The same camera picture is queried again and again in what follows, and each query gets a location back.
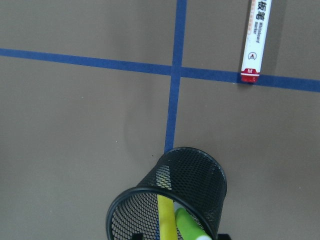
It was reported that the green highlighter pen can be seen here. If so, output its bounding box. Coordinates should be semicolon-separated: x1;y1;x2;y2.
175;207;212;240

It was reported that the black mesh pen cup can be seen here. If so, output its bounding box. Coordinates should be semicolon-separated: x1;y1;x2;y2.
105;147;227;240

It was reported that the red white whiteboard marker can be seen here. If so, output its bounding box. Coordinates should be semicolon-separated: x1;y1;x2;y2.
240;0;272;84

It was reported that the brown paper table mat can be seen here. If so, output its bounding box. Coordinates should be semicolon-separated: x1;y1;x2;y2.
0;0;320;240

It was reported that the yellow highlighter pen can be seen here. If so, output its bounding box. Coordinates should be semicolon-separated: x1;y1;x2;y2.
157;195;178;240

